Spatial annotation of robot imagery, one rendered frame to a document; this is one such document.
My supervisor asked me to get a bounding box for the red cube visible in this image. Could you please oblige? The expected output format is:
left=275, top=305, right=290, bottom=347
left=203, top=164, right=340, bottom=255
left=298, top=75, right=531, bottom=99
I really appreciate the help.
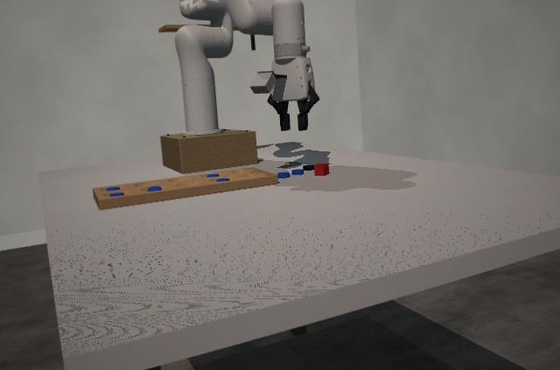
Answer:
left=314, top=164, right=329, bottom=176

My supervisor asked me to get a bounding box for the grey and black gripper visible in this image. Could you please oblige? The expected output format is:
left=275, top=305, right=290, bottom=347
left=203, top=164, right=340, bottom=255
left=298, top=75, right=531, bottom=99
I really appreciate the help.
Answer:
left=267, top=56, right=319, bottom=131

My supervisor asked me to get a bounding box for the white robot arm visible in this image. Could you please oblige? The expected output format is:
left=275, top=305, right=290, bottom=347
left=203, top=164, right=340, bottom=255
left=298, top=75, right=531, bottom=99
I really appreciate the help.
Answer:
left=175, top=0, right=311, bottom=136

